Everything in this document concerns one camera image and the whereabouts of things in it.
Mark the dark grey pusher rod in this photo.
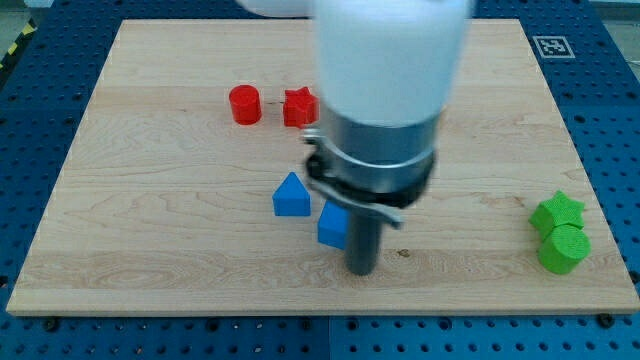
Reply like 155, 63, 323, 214
345, 211, 383, 276

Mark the silver flange with clamp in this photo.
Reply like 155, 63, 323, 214
302, 105, 441, 228

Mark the blue cube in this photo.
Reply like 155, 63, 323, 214
317, 200, 348, 250

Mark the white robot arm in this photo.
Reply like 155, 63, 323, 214
239, 0, 474, 275

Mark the blue triangle block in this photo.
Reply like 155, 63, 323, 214
272, 172, 311, 217

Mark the red star block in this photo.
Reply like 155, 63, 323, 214
283, 87, 319, 128

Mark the red cylinder block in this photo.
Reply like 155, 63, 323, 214
229, 84, 262, 125

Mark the green star block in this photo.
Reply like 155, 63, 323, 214
529, 190, 585, 240

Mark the green cylinder block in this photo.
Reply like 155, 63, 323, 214
538, 225, 591, 275

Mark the fiducial marker tag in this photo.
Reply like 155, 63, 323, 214
533, 35, 575, 59

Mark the wooden board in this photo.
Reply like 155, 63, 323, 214
7, 20, 639, 317

